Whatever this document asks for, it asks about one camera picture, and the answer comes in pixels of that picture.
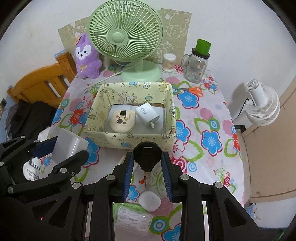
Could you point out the green desk fan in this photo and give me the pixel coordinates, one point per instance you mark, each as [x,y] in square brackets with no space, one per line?
[129,32]

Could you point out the purple plush bunny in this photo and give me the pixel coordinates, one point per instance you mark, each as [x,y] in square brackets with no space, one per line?
[87,59]

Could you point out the floral tablecloth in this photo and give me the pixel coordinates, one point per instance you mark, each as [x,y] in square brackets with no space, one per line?
[207,147]

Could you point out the white earbuds case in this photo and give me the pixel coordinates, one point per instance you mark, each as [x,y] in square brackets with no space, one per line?
[149,201]

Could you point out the white square adapter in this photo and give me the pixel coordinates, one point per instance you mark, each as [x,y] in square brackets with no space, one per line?
[67,144]

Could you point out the black clothing pile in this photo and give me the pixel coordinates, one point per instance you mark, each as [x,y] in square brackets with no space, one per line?
[31,119]

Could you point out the black car key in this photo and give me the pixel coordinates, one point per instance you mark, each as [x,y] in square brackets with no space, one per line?
[147,155]

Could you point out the white floor fan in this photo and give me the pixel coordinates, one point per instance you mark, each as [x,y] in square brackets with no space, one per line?
[266,104]

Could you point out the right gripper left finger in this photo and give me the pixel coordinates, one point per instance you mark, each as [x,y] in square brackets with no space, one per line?
[113,188]

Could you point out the glass jar green lid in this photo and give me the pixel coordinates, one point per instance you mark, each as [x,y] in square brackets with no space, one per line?
[195,64]

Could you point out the round beige hedgehog tin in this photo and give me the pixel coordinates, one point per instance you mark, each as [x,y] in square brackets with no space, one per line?
[123,121]

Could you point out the cotton swab container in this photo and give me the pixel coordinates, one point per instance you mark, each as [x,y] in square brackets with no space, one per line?
[169,60]

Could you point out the white printed tote bag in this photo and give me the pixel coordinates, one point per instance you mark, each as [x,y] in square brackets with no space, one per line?
[31,169]

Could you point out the yellow patterned storage box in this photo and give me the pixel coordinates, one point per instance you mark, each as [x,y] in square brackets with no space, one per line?
[128,96]

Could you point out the white 45W charger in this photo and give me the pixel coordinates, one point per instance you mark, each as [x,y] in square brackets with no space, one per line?
[147,114]

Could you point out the wooden chair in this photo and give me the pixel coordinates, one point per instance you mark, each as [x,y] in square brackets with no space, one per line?
[47,84]

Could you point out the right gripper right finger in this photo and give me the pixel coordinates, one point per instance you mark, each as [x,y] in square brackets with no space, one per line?
[208,211]

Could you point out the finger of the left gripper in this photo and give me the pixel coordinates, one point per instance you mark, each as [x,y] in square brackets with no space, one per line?
[59,174]
[23,149]

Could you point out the orange handled scissors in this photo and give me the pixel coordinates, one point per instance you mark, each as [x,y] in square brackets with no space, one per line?
[194,90]

